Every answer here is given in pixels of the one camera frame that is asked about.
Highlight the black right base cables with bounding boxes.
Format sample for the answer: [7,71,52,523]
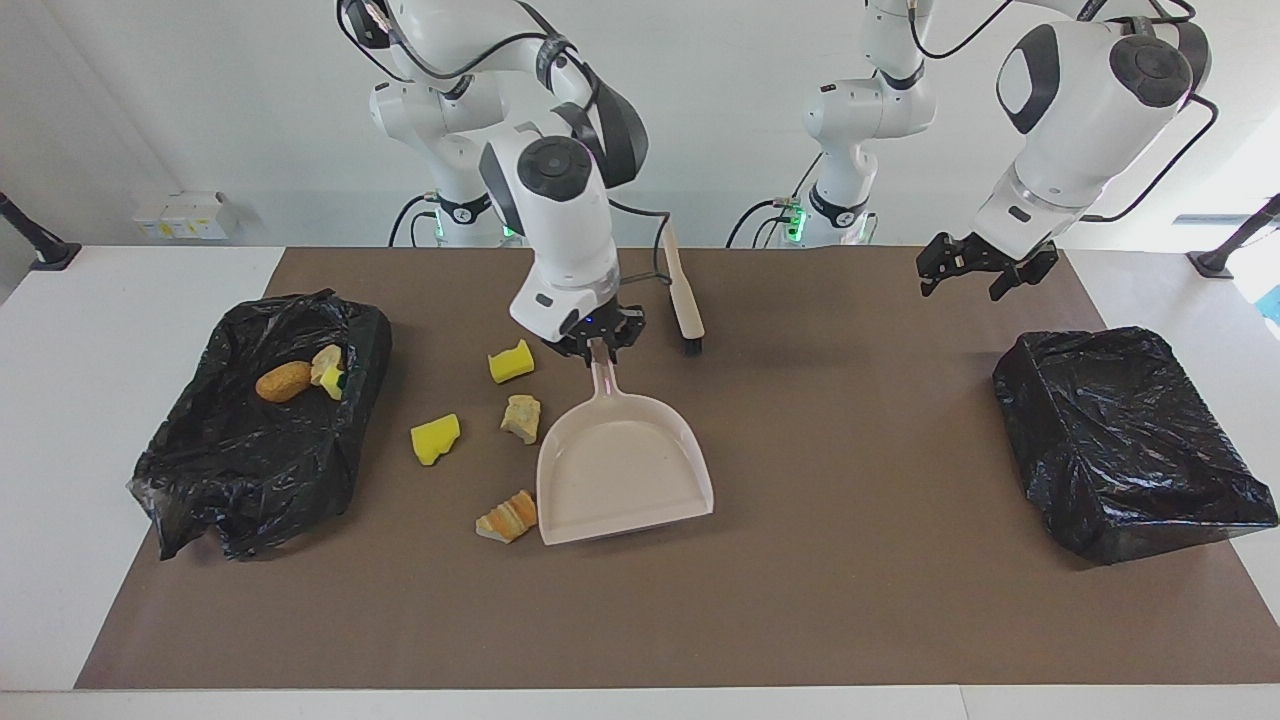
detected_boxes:
[388,193,446,249]

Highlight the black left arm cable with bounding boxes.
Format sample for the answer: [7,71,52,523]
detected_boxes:
[905,0,1219,223]

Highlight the black bag lined bin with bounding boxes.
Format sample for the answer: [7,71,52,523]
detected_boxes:
[992,326,1280,566]
[126,290,393,561]

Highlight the brown bread roll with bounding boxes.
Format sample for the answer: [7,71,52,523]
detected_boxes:
[255,361,314,404]

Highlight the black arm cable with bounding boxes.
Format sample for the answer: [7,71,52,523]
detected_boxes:
[905,0,1219,223]
[338,0,673,286]

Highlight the orange striped croissant piece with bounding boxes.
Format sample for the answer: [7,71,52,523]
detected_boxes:
[475,489,539,544]

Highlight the black camera stand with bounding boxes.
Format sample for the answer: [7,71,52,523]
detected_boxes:
[0,192,83,271]
[1187,195,1280,279]

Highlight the beige hand brush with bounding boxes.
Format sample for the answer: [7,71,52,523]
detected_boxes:
[663,222,706,357]

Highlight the white power strip box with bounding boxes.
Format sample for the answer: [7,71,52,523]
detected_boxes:
[133,192,241,241]

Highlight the black left base cables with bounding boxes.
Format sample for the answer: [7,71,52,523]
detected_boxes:
[725,155,827,249]

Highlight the black base cables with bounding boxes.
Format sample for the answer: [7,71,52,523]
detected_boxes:
[388,193,446,249]
[725,155,827,249]

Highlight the brown table mat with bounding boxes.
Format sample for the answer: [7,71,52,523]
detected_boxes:
[75,247,1280,691]

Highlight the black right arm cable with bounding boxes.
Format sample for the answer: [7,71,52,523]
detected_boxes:
[338,0,673,286]

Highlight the notched yellow sponge piece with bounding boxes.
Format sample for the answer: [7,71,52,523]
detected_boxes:
[488,339,536,385]

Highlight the beige plastic dustpan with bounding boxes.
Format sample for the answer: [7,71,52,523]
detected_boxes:
[536,338,715,547]

